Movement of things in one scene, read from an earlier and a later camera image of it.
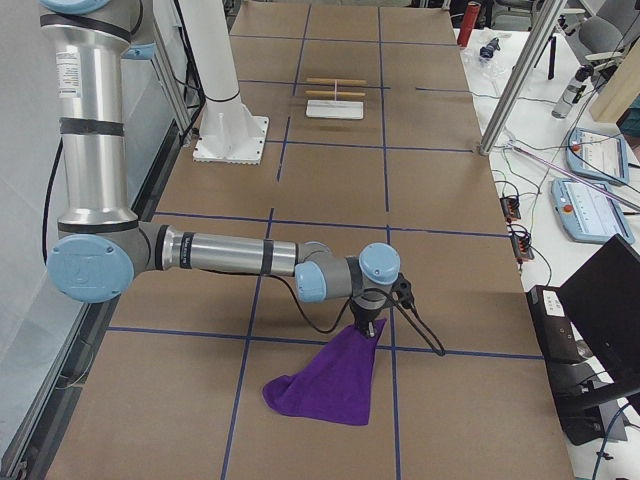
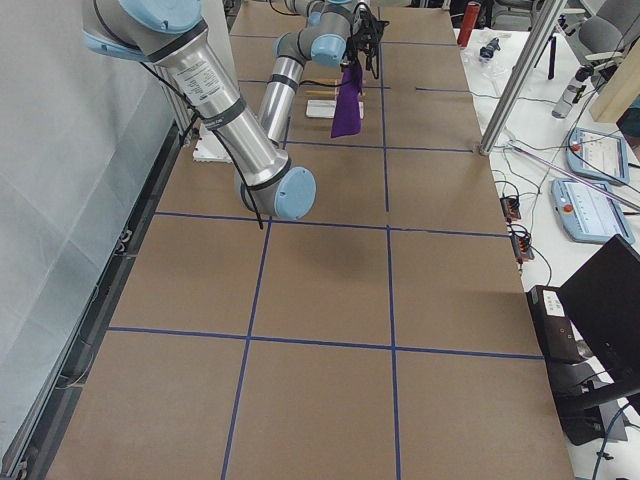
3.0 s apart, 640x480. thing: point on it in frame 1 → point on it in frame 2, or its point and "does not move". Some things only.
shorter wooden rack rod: (338, 93) does not move
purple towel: (333, 384) → (348, 106)
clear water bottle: (572, 92) does not move
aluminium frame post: (541, 30) does not move
